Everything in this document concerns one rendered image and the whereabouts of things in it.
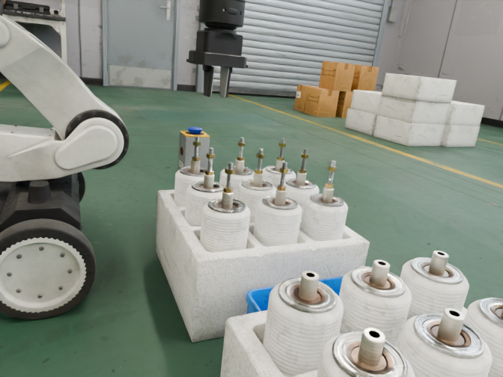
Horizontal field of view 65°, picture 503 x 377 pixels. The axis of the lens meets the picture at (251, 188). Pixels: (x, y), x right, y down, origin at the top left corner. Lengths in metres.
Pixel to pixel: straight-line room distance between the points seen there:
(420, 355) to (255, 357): 0.19
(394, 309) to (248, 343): 0.20
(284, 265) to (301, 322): 0.32
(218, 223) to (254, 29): 5.63
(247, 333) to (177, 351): 0.27
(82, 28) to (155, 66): 0.99
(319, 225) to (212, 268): 0.26
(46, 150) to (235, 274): 0.50
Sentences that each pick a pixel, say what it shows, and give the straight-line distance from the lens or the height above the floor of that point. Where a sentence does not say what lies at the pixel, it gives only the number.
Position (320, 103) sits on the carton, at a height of 0.15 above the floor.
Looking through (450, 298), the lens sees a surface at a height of 0.23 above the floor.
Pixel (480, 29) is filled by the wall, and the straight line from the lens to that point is 6.92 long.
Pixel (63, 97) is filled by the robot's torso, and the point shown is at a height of 0.41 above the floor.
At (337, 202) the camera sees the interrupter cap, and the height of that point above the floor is 0.25.
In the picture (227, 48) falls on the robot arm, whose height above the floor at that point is 0.55.
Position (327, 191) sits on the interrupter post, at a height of 0.27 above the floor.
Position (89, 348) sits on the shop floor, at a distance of 0.84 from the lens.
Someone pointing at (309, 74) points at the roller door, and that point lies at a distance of 6.79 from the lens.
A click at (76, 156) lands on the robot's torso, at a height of 0.28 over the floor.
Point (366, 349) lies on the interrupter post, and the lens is 0.44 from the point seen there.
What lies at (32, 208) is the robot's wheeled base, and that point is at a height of 0.21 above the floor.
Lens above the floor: 0.53
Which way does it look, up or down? 18 degrees down
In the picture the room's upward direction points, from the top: 6 degrees clockwise
